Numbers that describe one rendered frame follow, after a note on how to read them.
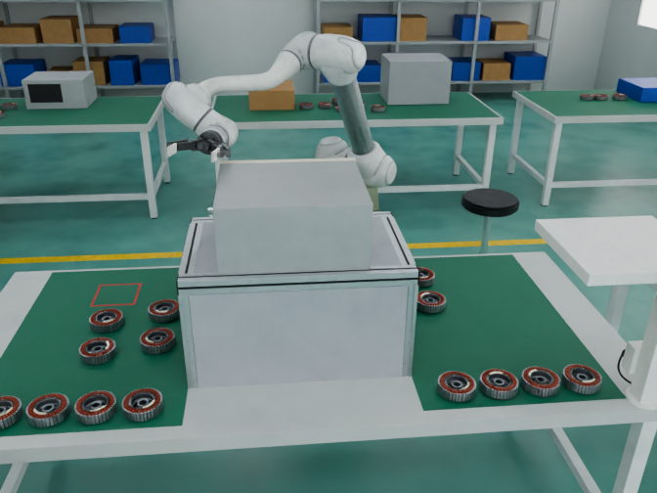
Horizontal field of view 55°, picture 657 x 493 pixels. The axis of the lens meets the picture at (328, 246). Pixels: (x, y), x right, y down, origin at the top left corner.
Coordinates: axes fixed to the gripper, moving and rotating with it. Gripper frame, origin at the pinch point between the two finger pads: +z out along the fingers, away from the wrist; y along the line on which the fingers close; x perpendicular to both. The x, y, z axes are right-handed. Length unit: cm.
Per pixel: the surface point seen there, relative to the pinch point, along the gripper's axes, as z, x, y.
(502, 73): -695, -18, -187
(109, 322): -1, -61, 28
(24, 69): -561, -59, 393
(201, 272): 21.6, -28.1, -10.6
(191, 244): 4.3, -27.0, -1.7
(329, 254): 17, -20, -46
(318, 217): 18.6, -8.9, -41.8
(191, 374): 23, -61, -8
